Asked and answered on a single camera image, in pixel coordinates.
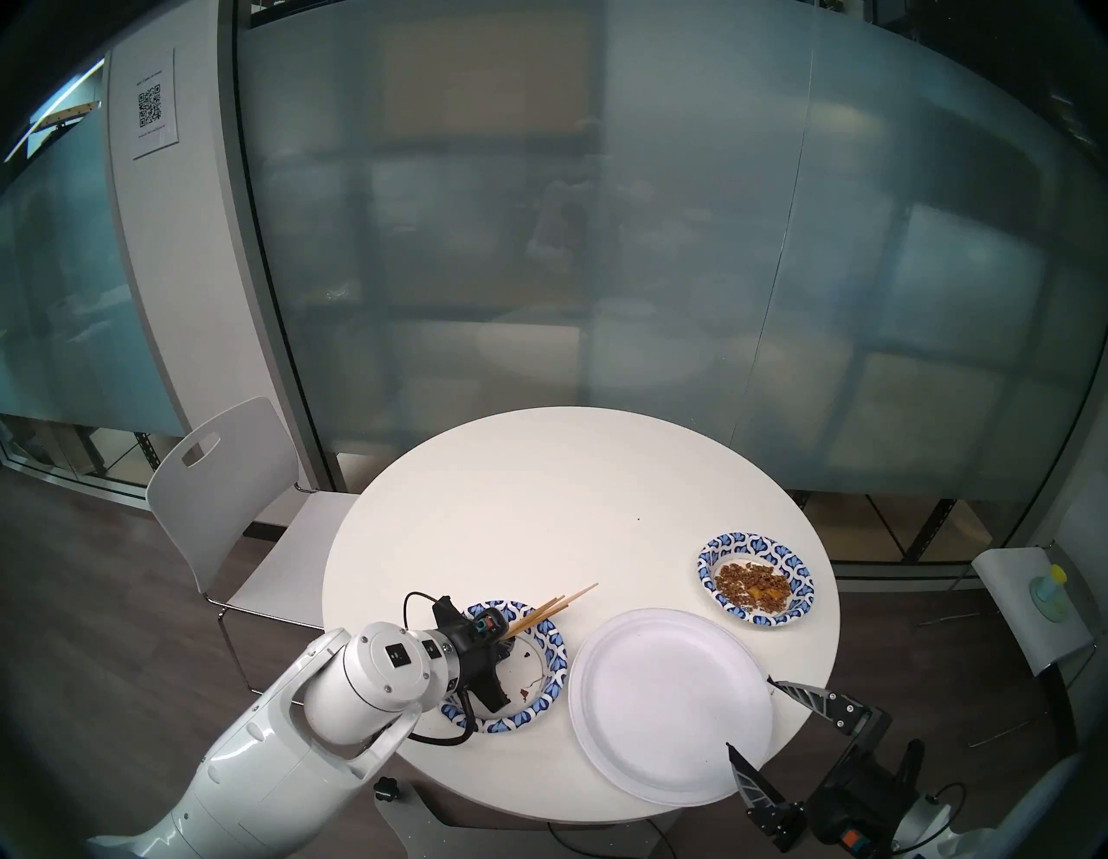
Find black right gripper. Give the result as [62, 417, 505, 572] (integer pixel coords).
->
[725, 678, 925, 854]

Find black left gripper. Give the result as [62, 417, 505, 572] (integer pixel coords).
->
[433, 596, 525, 713]

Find large blue patterned paper bowl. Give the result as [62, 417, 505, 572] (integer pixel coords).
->
[441, 600, 568, 734]

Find small white foam plate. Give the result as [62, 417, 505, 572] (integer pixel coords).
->
[576, 613, 770, 793]

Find small blue patterned paper bowl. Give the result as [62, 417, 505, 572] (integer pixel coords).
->
[698, 532, 815, 629]

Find large white foam plate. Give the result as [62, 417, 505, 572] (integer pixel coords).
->
[567, 609, 774, 808]

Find minced brown food leftovers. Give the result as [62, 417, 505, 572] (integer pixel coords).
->
[715, 561, 793, 611]

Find black metal shelf brace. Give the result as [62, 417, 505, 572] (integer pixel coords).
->
[900, 498, 957, 562]

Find white chair holding bottle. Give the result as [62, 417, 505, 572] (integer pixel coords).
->
[971, 544, 1096, 728]

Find clear bottle yellow cap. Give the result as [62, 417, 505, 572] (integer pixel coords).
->
[1028, 565, 1070, 623]

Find QR code paper sign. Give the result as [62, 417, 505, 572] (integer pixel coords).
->
[130, 48, 180, 161]

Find black floor cable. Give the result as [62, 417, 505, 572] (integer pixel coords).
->
[547, 821, 678, 859]

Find white chair with handle hole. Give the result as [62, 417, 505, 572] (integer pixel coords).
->
[145, 397, 360, 694]

